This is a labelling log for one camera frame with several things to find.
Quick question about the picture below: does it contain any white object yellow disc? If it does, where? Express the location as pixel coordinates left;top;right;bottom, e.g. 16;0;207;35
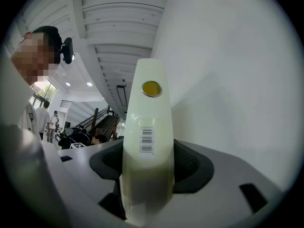
119;58;176;228

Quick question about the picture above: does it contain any window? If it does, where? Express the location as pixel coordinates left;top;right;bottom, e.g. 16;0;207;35
32;81;57;110

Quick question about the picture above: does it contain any person's white shirt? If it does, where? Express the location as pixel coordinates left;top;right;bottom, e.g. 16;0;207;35
0;44;43;143

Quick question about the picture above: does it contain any person's head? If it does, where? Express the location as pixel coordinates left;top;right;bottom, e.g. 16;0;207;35
10;25;64;86

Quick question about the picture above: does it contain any wooden staircase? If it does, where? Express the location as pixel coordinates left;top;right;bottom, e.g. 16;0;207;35
77;107;121;141

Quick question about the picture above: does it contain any black hanging ceiling lamp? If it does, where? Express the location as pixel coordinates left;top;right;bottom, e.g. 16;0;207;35
116;85;128;107

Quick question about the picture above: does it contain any black head-worn camera mount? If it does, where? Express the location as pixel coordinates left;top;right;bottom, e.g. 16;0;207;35
57;37;75;65

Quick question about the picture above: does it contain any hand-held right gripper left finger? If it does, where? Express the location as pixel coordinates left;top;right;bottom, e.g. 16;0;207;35
40;138;127;228

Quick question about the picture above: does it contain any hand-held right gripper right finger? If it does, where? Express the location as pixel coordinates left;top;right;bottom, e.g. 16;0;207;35
152;138;287;228

